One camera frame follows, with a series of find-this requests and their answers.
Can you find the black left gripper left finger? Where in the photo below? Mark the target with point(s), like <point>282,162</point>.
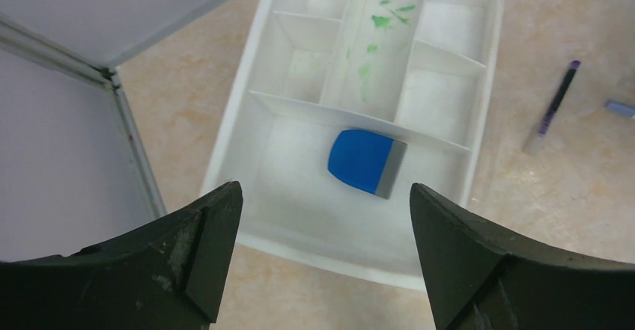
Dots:
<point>167,274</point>

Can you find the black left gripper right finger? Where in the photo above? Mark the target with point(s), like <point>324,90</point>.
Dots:
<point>481,275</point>

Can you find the dark purple pen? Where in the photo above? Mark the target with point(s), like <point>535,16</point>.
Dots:
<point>538,135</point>

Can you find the white blue pen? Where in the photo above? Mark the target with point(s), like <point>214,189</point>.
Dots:
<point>622,109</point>

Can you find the white plastic drawer organizer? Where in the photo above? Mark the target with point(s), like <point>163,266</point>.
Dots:
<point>418,71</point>

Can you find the blue grey eraser block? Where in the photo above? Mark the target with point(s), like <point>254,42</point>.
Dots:
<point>367,161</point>

